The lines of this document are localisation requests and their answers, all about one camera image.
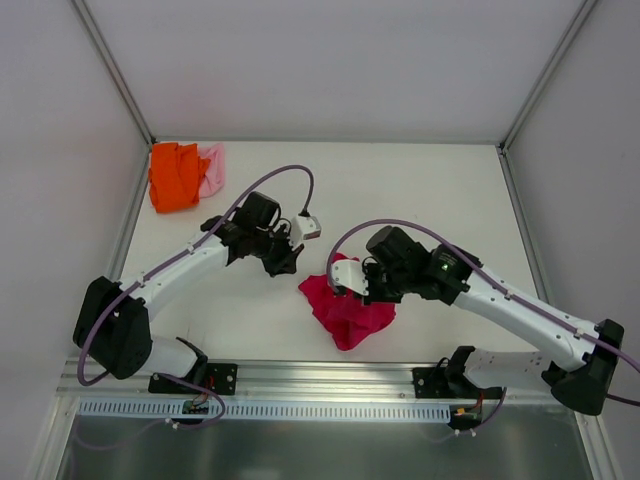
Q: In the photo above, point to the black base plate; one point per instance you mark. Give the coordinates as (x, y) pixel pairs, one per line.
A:
(440, 382)
(220, 378)

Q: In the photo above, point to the right aluminium frame post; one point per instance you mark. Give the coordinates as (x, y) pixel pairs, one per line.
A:
(543, 80)

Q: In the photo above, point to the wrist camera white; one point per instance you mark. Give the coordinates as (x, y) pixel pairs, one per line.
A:
(349, 274)
(303, 228)

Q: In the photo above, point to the pink t shirt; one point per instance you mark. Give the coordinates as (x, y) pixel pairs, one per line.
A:
(214, 176)

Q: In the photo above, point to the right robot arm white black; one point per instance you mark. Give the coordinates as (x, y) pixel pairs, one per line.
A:
(573, 359)

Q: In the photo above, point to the white slotted cable duct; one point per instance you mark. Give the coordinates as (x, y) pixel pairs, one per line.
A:
(436, 413)

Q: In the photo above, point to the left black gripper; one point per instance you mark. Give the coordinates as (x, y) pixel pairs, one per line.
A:
(275, 249)

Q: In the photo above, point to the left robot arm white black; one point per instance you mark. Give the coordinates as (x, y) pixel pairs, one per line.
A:
(113, 326)

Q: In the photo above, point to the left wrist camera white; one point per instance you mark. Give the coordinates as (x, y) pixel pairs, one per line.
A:
(303, 228)

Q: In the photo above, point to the left aluminium frame post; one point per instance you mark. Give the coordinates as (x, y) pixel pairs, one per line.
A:
(98, 41)

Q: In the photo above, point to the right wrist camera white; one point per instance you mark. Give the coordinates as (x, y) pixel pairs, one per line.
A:
(349, 274)

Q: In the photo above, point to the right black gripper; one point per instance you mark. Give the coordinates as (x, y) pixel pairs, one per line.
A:
(373, 282)

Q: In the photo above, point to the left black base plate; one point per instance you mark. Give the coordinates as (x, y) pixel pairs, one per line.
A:
(220, 378)

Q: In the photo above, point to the aluminium frame post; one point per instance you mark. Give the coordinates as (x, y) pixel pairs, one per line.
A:
(543, 80)
(98, 41)

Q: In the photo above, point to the orange t shirt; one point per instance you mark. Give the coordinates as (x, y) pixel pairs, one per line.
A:
(174, 176)

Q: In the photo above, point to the red t shirt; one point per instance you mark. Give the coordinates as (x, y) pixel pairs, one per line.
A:
(345, 318)

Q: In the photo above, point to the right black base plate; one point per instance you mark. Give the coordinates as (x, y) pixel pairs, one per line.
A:
(440, 382)

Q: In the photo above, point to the aluminium mounting rail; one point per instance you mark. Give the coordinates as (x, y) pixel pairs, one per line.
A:
(298, 381)

